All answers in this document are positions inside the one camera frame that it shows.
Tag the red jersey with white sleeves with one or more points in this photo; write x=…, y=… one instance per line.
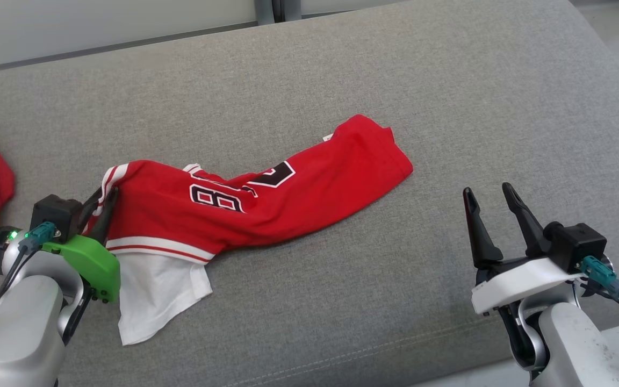
x=288, y=204

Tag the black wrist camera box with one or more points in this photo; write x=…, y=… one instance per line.
x=578, y=244
x=54, y=212

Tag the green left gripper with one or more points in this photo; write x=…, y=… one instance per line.
x=94, y=263

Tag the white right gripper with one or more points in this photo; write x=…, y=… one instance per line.
x=519, y=279

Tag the grey partition joint post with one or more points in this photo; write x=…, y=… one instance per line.
x=277, y=11

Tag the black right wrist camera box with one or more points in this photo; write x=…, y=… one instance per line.
x=578, y=244

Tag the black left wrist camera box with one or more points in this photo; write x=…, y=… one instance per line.
x=54, y=212

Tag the grey fabric sofa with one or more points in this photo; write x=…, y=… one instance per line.
x=395, y=80

